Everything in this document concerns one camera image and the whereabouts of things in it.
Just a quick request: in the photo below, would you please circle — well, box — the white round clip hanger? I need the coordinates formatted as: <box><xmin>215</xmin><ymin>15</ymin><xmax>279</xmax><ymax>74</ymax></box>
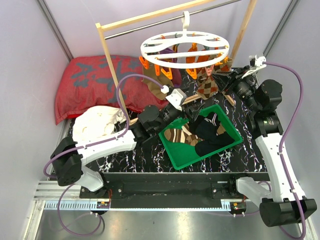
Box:
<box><xmin>139</xmin><ymin>11</ymin><xmax>230</xmax><ymax>69</ymax></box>

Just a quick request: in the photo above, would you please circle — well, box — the black white-striped sock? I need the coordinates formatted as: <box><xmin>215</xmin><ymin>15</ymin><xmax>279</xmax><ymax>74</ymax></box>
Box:
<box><xmin>188</xmin><ymin>112</ymin><xmax>221</xmax><ymax>138</ymax></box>

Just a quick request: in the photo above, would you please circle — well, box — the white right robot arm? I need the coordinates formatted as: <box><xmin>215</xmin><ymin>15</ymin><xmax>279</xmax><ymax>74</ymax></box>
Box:
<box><xmin>215</xmin><ymin>66</ymin><xmax>317</xmax><ymax>227</ymax></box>

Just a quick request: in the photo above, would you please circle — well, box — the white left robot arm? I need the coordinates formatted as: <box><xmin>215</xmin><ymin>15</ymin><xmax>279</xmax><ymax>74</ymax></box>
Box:
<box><xmin>50</xmin><ymin>104</ymin><xmax>201</xmax><ymax>198</ymax></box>

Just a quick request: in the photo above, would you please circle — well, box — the argyle brown hanging sock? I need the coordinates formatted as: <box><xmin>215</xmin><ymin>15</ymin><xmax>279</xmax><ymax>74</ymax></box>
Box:
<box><xmin>196</xmin><ymin>68</ymin><xmax>218</xmax><ymax>100</ymax></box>

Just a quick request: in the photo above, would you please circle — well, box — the orange hanging sock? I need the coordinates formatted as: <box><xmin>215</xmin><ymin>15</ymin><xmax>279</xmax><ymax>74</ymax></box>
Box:
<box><xmin>185</xmin><ymin>42</ymin><xmax>213</xmax><ymax>65</ymax></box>

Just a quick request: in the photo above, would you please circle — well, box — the olive brown hanging sock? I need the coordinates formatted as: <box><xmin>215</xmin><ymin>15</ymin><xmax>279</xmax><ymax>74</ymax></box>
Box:
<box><xmin>142</xmin><ymin>63</ymin><xmax>174</xmax><ymax>101</ymax></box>

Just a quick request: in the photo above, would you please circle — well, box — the green plastic tray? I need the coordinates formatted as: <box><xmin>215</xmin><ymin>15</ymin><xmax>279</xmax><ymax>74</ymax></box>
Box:
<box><xmin>159</xmin><ymin>104</ymin><xmax>243</xmax><ymax>171</ymax></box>

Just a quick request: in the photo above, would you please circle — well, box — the purple hanging sock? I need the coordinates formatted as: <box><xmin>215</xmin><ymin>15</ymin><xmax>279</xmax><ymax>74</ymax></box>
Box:
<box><xmin>159</xmin><ymin>47</ymin><xmax>175</xmax><ymax>55</ymax></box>

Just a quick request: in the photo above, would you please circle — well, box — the white crumpled cloth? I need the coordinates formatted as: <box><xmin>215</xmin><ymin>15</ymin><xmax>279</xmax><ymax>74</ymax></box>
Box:
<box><xmin>72</xmin><ymin>105</ymin><xmax>126</xmax><ymax>144</ymax></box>

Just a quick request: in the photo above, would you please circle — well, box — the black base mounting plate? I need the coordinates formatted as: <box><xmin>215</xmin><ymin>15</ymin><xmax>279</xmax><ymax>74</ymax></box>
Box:
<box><xmin>79</xmin><ymin>172</ymin><xmax>270</xmax><ymax>211</ymax></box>

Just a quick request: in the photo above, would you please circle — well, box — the metal hanging rod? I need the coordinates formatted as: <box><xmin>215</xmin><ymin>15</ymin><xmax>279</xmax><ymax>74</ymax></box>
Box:
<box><xmin>104</xmin><ymin>0</ymin><xmax>241</xmax><ymax>40</ymax></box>

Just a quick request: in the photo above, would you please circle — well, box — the red patterned pillow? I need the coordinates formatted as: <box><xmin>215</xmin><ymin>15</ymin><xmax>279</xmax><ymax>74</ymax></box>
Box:
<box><xmin>54</xmin><ymin>55</ymin><xmax>168</xmax><ymax>124</ymax></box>

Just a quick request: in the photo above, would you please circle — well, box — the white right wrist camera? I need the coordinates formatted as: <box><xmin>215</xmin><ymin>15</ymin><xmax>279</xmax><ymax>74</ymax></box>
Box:
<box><xmin>241</xmin><ymin>55</ymin><xmax>267</xmax><ymax>79</ymax></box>

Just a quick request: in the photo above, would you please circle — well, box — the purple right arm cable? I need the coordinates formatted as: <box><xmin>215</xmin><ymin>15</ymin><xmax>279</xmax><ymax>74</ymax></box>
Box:
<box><xmin>232</xmin><ymin>62</ymin><xmax>307</xmax><ymax>239</ymax></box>

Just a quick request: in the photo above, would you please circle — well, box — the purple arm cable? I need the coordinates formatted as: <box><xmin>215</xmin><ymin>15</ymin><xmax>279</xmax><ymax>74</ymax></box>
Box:
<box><xmin>43</xmin><ymin>74</ymin><xmax>166</xmax><ymax>236</ymax></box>
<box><xmin>232</xmin><ymin>62</ymin><xmax>307</xmax><ymax>239</ymax></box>

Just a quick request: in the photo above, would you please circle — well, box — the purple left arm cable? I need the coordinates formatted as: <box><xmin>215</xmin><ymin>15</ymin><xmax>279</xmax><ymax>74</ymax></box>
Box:
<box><xmin>43</xmin><ymin>74</ymin><xmax>166</xmax><ymax>236</ymax></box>

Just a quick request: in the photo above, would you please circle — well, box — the wooden drying rack frame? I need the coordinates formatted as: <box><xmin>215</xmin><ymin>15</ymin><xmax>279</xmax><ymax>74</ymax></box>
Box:
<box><xmin>95</xmin><ymin>0</ymin><xmax>257</xmax><ymax>115</ymax></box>

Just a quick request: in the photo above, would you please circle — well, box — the aluminium rail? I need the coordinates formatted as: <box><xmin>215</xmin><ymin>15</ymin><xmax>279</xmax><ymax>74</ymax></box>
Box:
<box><xmin>33</xmin><ymin>181</ymin><xmax>111</xmax><ymax>211</ymax></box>

